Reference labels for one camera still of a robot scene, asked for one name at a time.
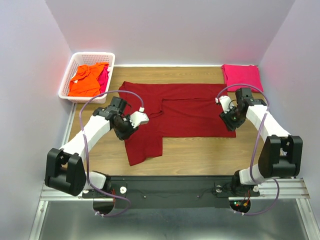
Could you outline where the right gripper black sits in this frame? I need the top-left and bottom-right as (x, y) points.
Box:
(218, 104), (245, 132)

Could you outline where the dark red t shirt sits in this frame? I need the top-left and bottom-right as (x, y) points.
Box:
(119, 81), (236, 166)

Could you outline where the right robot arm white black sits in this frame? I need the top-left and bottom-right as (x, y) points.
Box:
(215, 85), (303, 195)

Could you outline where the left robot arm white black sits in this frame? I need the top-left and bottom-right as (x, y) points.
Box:
(44, 96), (138, 197)

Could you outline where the folded pink t shirt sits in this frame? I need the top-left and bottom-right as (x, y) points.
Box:
(221, 64), (264, 92)

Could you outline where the pink t shirt in basket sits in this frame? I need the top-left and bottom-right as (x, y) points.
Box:
(97, 65), (110, 93)

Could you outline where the orange t shirt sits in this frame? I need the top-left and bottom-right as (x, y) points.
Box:
(68, 62), (109, 97)

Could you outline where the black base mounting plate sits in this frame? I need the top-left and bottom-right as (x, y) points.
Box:
(82, 174), (261, 210)

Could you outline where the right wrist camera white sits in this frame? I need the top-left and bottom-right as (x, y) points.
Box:
(215, 95), (235, 113)

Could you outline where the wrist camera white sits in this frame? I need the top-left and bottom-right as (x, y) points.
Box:
(129, 107), (149, 129)
(215, 95), (235, 113)

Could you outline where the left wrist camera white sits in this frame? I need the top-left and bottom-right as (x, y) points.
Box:
(129, 107), (149, 129)

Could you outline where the aluminium frame rail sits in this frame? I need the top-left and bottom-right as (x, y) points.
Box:
(39, 178), (310, 201)

